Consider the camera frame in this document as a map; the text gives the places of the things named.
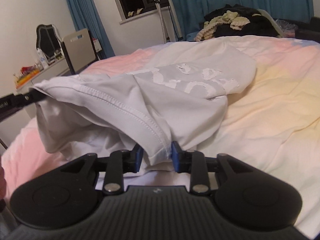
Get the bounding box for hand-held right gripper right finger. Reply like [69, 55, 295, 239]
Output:
[171, 141, 253, 195]

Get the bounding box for standing garment steamer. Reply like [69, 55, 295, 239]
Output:
[142, 0, 184, 44]

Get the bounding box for white dressing table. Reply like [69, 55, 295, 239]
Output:
[15, 57, 72, 90]

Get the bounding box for colourful clutter on dressing table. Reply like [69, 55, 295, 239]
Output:
[14, 65, 40, 85]

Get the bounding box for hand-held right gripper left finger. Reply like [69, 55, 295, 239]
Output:
[61, 144, 145, 196]

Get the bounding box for narrow blue curtain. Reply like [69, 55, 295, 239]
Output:
[61, 0, 115, 60]

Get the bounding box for pile of black clothes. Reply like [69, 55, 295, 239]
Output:
[200, 4, 279, 39]

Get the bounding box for cream items on windowsill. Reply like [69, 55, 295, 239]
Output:
[127, 8, 144, 18]

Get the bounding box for wavy black-framed mirror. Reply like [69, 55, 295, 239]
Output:
[36, 24, 63, 60]

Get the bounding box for tall white spray bottle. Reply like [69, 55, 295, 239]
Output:
[37, 47, 49, 70]

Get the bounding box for white printed T-shirt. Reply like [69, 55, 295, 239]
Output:
[34, 39, 258, 167]

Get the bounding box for cream ruffled knit garment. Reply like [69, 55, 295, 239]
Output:
[194, 12, 250, 42]

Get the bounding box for white and black chair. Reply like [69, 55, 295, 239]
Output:
[61, 28, 99, 75]

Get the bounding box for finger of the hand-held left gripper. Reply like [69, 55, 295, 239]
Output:
[11, 89, 48, 108]

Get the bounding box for pastel rainbow duvet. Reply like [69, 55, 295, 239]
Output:
[0, 34, 320, 230]

